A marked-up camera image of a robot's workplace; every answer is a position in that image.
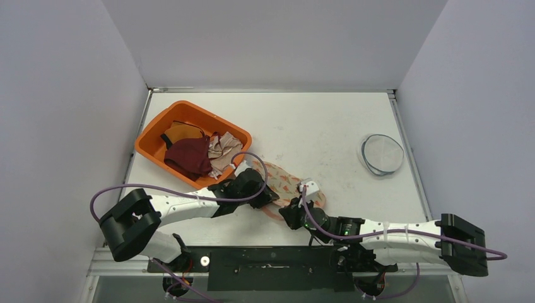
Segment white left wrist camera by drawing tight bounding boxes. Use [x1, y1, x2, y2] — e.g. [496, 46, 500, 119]
[234, 160, 253, 177]

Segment beige crumpled garment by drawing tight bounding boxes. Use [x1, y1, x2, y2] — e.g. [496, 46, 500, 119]
[208, 132, 243, 179]

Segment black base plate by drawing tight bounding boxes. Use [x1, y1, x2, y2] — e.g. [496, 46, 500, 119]
[166, 246, 398, 292]

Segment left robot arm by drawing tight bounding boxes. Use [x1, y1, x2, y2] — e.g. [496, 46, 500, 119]
[97, 168, 279, 272]

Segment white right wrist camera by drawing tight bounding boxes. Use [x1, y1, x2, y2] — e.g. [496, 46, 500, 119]
[297, 178, 320, 203]

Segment dark red bra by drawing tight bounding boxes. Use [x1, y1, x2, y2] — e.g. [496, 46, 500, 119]
[161, 134, 213, 181]

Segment orange bra black straps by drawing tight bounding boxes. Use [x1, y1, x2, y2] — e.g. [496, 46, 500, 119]
[160, 121, 206, 149]

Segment orange plastic tub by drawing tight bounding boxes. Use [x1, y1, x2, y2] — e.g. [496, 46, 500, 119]
[135, 100, 252, 189]

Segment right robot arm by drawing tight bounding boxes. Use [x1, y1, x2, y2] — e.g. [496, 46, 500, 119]
[279, 198, 488, 277]

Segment floral padded bra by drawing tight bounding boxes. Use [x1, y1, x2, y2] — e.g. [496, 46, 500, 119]
[261, 162, 302, 222]

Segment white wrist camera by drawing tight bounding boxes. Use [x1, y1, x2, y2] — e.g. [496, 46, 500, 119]
[297, 178, 320, 203]
[234, 160, 253, 177]

